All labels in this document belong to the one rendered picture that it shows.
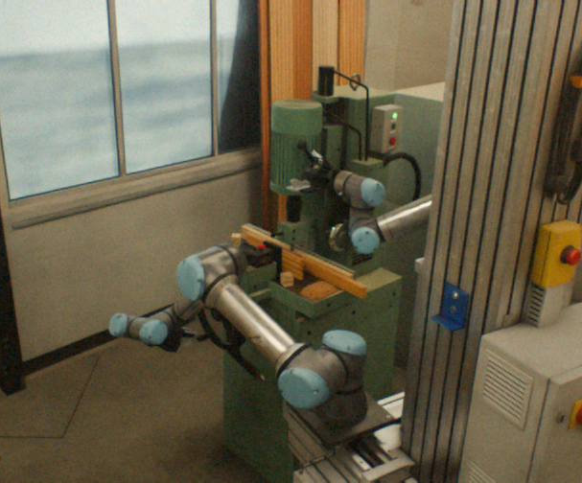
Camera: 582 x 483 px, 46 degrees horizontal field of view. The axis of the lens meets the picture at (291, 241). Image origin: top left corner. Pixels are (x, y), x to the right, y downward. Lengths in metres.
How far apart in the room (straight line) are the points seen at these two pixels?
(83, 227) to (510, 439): 2.46
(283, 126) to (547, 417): 1.31
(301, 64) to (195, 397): 1.98
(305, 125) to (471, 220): 0.93
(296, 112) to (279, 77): 1.62
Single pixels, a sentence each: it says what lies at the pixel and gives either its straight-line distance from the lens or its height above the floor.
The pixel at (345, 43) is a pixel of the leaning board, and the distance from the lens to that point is 4.32.
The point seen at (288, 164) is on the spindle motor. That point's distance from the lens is 2.35.
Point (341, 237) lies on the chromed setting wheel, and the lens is 2.51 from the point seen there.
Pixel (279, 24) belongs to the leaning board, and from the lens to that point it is 3.89.
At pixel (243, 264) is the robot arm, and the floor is 1.17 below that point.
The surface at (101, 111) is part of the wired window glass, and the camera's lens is 3.49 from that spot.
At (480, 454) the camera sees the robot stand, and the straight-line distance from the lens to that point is 1.66.
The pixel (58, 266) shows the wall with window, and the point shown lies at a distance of 3.50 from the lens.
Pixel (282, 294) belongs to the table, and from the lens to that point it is 2.40.
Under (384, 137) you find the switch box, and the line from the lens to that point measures 2.50.
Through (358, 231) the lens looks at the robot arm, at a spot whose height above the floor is 1.26.
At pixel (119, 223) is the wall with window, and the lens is 3.60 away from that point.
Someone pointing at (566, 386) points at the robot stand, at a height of 1.21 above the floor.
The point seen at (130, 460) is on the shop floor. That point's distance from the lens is 3.07.
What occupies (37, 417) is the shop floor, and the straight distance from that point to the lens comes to 3.39.
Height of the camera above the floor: 1.97
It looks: 23 degrees down
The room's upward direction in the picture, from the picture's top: 2 degrees clockwise
